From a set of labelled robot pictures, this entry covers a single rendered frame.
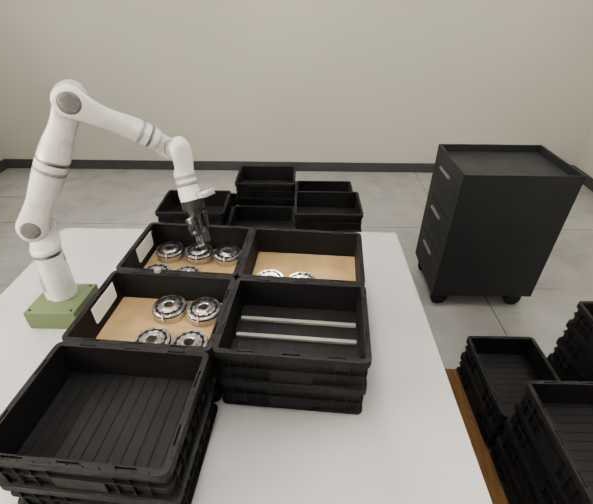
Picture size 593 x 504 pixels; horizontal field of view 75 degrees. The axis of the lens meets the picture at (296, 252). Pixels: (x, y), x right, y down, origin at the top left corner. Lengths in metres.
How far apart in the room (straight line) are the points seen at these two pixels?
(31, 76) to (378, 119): 3.36
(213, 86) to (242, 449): 3.49
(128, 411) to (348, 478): 0.56
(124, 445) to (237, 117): 3.50
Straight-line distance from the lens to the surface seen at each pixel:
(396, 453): 1.15
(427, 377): 1.30
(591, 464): 1.61
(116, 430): 1.08
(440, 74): 4.20
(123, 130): 1.30
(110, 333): 1.30
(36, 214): 1.42
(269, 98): 4.06
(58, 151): 1.35
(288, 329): 1.19
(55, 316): 1.55
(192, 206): 1.33
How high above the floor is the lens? 1.69
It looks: 35 degrees down
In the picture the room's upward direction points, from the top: straight up
